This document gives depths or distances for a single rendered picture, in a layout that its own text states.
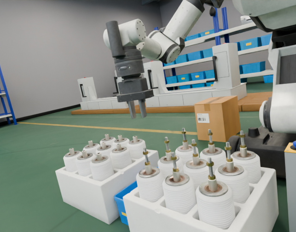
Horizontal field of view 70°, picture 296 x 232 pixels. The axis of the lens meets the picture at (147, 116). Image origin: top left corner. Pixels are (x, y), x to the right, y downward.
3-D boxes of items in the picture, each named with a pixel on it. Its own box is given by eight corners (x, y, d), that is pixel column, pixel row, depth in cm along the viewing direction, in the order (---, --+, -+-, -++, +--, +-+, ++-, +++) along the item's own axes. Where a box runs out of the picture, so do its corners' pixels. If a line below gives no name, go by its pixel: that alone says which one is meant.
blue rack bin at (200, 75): (200, 78, 622) (199, 71, 618) (212, 77, 596) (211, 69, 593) (191, 81, 587) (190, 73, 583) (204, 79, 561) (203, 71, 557)
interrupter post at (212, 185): (219, 190, 56) (218, 178, 56) (212, 193, 56) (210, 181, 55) (214, 186, 59) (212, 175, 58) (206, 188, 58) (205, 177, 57)
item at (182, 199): (186, 217, 75) (179, 169, 72) (207, 231, 67) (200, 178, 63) (165, 230, 70) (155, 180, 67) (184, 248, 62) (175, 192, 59)
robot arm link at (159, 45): (125, 45, 77) (149, 55, 94) (145, 61, 74) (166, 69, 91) (142, 18, 73) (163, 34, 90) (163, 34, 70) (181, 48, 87)
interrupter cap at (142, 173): (148, 167, 79) (147, 165, 78) (164, 170, 74) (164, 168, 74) (134, 176, 73) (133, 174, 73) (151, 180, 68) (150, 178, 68)
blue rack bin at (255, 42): (247, 50, 519) (246, 41, 515) (264, 46, 493) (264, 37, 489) (240, 50, 484) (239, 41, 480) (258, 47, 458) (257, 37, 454)
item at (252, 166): (260, 194, 80) (256, 149, 77) (266, 211, 71) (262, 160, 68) (233, 194, 83) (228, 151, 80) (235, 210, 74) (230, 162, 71)
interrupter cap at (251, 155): (253, 151, 76) (253, 149, 76) (258, 160, 69) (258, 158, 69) (231, 153, 78) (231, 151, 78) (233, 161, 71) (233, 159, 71)
